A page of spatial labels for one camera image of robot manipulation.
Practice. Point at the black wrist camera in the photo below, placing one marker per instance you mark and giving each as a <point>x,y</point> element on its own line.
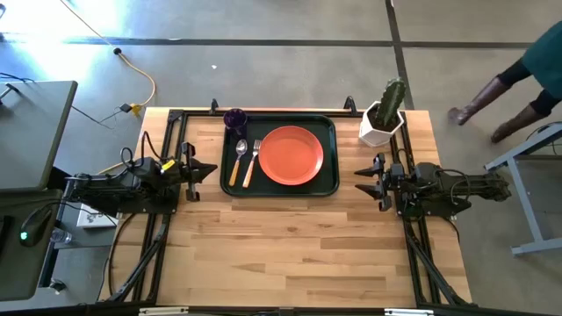
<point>397,171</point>
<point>146,167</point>

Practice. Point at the clear water bottle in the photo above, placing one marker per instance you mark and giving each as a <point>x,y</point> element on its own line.
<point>61,236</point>

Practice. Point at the green cactus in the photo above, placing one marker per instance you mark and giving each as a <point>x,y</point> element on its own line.
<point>390,101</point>

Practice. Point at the dark green tray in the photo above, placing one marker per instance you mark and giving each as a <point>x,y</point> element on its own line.
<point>325,175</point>

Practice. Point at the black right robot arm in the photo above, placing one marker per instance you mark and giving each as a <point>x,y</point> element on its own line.
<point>461,186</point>

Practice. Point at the white hexagonal plant pot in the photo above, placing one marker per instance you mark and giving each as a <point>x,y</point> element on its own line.
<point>373,136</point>

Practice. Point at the black clamp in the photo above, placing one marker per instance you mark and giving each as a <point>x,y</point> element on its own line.
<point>214,106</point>
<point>350,105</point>

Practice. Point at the black device with light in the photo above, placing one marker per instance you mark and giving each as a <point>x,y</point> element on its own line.
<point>35,224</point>

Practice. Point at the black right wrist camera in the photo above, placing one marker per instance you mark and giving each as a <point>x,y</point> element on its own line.
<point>397,171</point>

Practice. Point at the grey metal table stand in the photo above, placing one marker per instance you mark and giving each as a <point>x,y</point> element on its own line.
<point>533,197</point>

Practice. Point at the dark purple cup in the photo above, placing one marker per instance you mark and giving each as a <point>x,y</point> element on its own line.
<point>235,118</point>

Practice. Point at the dark grey desk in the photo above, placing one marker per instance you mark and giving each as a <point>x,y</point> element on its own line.
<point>22,263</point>

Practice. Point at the orange round plate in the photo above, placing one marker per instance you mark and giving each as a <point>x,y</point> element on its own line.
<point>290,154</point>

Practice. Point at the white metal bracket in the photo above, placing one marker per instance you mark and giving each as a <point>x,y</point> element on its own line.
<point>408,312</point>
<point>163,311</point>

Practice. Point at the white box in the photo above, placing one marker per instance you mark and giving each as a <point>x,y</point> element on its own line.
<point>90,219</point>

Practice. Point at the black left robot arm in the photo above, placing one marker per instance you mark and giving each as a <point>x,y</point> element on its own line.
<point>105,191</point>

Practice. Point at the black aluminium table frame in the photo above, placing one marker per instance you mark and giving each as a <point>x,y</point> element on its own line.
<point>421,259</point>

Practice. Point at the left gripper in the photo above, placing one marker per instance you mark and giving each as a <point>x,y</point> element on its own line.
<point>177,173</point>

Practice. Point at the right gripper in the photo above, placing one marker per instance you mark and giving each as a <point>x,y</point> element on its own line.
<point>388,184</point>

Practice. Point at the black power adapter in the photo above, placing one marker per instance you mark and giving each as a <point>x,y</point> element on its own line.
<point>125,107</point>

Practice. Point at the person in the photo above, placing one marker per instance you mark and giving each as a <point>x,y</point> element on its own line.
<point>544,61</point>

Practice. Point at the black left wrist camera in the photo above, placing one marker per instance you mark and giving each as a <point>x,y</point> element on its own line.
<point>146,167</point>

